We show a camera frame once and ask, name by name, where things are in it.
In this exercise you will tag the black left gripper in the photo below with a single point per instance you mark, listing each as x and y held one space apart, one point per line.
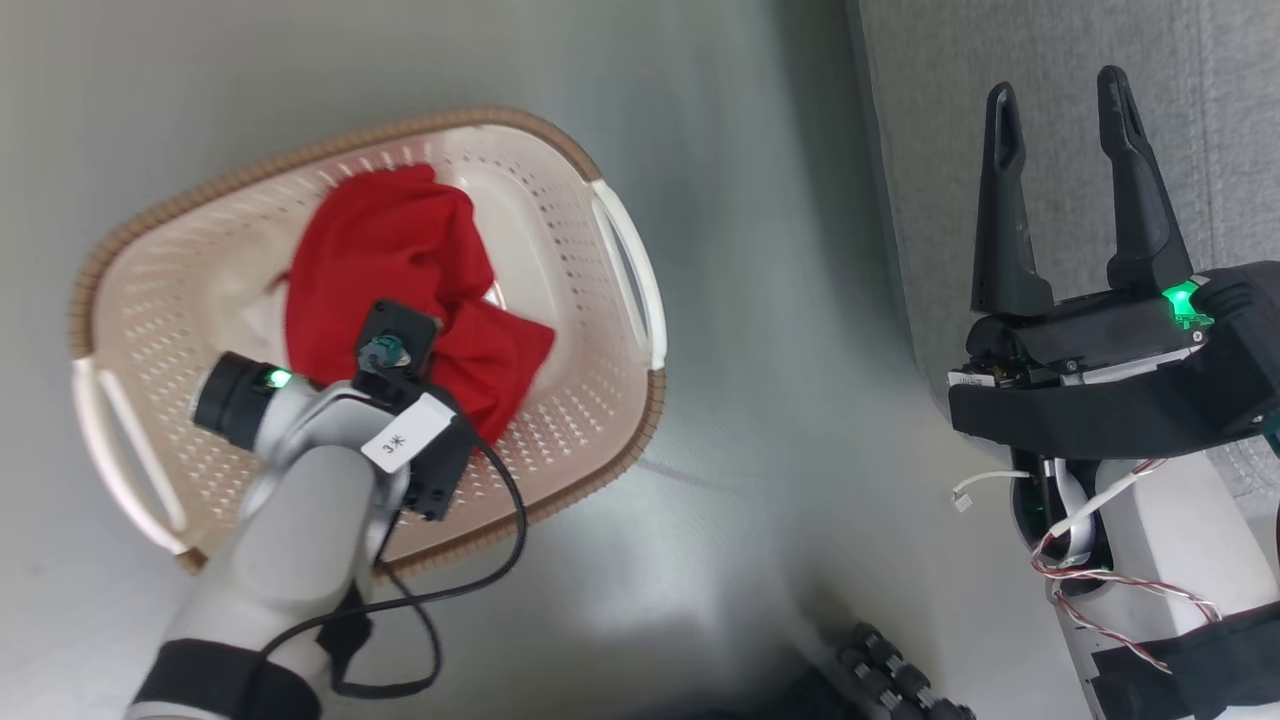
440 470

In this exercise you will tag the cream perforated laundry basket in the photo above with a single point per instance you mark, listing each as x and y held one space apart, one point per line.
180 290

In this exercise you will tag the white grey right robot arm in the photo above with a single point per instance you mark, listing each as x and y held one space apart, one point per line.
1180 540

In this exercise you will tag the red cloth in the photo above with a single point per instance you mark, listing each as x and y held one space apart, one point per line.
390 240

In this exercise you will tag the grey fabric sofa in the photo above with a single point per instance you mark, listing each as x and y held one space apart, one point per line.
1060 60

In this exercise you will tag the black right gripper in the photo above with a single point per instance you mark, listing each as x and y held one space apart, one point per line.
1120 400

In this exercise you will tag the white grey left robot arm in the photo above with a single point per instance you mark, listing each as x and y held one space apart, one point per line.
290 540

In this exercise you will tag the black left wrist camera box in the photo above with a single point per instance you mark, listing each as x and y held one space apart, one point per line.
400 330

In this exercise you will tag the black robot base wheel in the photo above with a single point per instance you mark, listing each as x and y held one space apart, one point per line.
890 670

